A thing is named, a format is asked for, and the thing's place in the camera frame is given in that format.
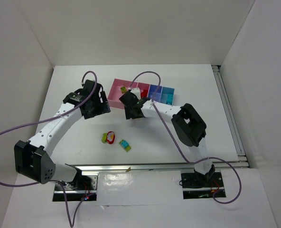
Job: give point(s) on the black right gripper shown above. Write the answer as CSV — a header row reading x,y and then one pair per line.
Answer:
x,y
132,113

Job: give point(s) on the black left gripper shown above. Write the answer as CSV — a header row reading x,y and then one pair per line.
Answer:
x,y
96,109

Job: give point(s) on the red lego brick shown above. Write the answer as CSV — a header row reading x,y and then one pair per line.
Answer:
x,y
144,93

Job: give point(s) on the green lego brick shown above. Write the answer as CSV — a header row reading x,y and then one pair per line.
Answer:
x,y
123,90

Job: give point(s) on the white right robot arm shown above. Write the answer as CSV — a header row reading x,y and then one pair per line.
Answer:
x,y
188,125

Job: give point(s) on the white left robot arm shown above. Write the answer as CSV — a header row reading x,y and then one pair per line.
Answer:
x,y
33,157

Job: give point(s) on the teal legos in container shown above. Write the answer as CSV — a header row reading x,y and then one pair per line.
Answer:
x,y
169,100

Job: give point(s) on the pink large container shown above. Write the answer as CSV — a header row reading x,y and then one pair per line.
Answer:
x,y
115,93

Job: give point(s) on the pink small container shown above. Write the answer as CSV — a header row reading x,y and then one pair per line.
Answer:
x,y
144,89

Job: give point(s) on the blue purple container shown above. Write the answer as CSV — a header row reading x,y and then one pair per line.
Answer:
x,y
155,92

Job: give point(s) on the red white flower lego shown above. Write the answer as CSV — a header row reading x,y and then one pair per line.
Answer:
x,y
110,138

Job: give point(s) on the green lego beside flower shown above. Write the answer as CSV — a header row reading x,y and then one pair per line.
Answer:
x,y
104,138

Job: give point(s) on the blue green stacked lego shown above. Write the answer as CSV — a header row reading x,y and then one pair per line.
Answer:
x,y
125,145

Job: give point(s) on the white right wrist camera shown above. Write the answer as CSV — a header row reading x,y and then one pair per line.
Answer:
x,y
137,92

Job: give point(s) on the aluminium rail front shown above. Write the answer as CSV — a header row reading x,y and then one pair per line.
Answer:
x,y
183,167

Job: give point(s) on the aluminium rail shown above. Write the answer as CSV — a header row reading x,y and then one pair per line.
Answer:
x,y
242,158
183,167

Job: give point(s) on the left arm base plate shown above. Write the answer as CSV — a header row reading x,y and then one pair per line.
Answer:
x,y
87,187

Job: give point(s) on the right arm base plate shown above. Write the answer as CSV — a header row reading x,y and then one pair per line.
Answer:
x,y
192,189

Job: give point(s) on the aluminium rail right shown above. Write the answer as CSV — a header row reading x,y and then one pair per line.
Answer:
x,y
242,158

